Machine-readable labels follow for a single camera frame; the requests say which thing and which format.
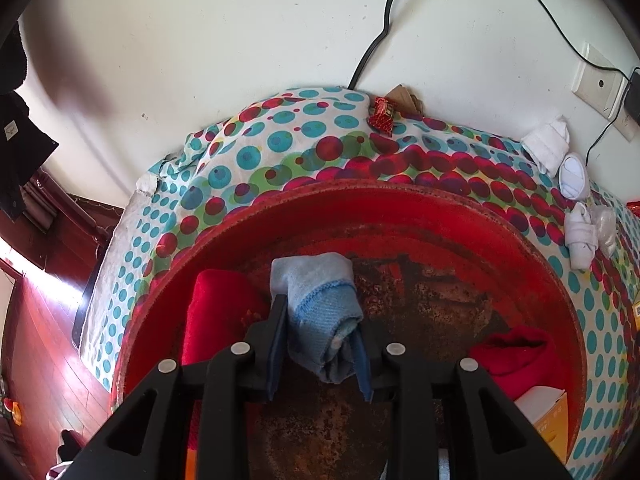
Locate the dark wooden furniture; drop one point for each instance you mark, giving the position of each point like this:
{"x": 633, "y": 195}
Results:
{"x": 65, "y": 230}

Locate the light blue sock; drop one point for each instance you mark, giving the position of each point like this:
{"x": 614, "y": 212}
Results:
{"x": 320, "y": 310}

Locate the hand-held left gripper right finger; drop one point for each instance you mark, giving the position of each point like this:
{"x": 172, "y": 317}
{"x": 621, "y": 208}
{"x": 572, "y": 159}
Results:
{"x": 362, "y": 365}

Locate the dark garment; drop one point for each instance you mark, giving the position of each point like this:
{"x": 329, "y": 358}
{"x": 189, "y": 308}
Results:
{"x": 22, "y": 140}

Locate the white mattress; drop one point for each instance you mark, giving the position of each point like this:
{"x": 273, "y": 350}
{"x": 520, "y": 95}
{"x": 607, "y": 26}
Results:
{"x": 120, "y": 240}

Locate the red sock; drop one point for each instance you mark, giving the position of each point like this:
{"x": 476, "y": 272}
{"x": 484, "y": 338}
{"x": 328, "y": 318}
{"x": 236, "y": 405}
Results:
{"x": 215, "y": 305}
{"x": 520, "y": 355}

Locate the orange floor toy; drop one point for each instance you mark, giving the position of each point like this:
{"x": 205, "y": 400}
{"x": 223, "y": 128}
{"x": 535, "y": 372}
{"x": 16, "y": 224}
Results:
{"x": 12, "y": 410}

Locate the polka dot bedspread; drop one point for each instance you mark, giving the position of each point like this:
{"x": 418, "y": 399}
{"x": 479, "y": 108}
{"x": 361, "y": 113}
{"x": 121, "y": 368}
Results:
{"x": 280, "y": 150}

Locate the brown cardboard piece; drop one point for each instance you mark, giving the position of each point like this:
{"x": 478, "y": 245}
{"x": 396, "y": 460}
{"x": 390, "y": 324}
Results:
{"x": 406, "y": 97}

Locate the yellow cardboard box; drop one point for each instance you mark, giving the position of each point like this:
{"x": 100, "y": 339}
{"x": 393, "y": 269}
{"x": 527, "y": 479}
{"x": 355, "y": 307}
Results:
{"x": 550, "y": 425}

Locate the red candy wrapper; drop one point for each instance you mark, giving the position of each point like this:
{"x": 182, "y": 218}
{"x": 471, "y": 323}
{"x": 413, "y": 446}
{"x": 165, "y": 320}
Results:
{"x": 382, "y": 115}

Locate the clear plastic bag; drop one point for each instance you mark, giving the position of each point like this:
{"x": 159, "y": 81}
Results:
{"x": 606, "y": 230}

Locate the black power adapter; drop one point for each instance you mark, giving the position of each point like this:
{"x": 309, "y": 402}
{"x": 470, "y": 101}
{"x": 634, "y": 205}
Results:
{"x": 634, "y": 95}

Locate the black white shoe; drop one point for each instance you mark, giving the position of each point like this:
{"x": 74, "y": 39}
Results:
{"x": 65, "y": 450}

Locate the red snack packet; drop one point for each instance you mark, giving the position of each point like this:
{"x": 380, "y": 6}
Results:
{"x": 634, "y": 208}

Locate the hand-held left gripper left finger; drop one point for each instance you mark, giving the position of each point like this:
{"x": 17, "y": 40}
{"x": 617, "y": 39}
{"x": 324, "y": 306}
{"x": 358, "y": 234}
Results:
{"x": 275, "y": 350}

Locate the white wall socket plate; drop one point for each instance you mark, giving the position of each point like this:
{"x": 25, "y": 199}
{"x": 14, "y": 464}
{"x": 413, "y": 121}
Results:
{"x": 597, "y": 85}

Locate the red plastic basin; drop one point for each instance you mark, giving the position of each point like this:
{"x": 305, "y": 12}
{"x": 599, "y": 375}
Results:
{"x": 425, "y": 240}

